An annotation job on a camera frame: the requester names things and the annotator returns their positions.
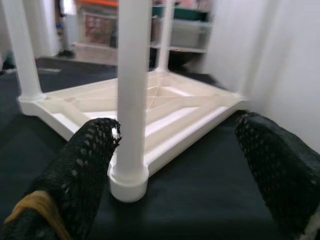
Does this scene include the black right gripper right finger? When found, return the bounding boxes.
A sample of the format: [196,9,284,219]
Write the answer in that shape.
[234,111,320,240]

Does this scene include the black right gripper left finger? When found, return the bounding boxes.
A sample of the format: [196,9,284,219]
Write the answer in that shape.
[0,117,124,240]

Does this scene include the yellow rubber band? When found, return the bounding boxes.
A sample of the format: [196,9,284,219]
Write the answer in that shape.
[4,191,71,240]

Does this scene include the black tablecloth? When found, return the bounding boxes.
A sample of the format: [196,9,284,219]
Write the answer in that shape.
[0,57,283,240]

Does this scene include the clear tape strip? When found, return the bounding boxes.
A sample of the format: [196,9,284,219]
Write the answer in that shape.
[37,67,62,74]

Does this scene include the small black floor item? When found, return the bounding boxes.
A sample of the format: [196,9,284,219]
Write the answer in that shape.
[57,49,75,58]

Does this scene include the clear plastic storage container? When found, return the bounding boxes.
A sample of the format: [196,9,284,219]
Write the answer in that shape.
[149,18,211,50]

